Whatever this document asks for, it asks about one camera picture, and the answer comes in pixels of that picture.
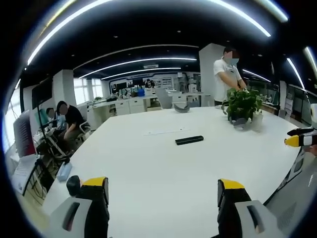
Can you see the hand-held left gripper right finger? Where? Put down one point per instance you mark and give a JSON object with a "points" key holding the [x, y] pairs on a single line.
{"points": [[244, 210]]}

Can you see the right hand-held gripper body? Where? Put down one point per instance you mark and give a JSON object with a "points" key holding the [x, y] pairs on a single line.
{"points": [[313, 116]]}

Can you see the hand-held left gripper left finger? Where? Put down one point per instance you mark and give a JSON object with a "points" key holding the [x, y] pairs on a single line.
{"points": [[74, 210]]}

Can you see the black remote control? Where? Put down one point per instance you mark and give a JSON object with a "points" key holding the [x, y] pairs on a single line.
{"points": [[189, 140]]}

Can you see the green potted plant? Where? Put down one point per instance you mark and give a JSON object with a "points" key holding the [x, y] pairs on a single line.
{"points": [[244, 104]]}

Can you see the white office chair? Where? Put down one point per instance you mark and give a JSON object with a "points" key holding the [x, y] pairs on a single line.
{"points": [[83, 131]]}

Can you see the red striped board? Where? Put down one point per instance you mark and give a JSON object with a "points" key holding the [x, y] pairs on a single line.
{"points": [[23, 136]]}

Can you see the white desk row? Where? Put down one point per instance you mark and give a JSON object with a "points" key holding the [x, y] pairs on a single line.
{"points": [[128, 105]]}

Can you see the blue storage box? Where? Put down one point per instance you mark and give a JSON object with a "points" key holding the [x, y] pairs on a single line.
{"points": [[140, 93]]}

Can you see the grey office chair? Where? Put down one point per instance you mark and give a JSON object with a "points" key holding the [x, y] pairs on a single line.
{"points": [[164, 98]]}

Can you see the black wall monitor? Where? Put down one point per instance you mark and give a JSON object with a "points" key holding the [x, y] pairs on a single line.
{"points": [[41, 91]]}

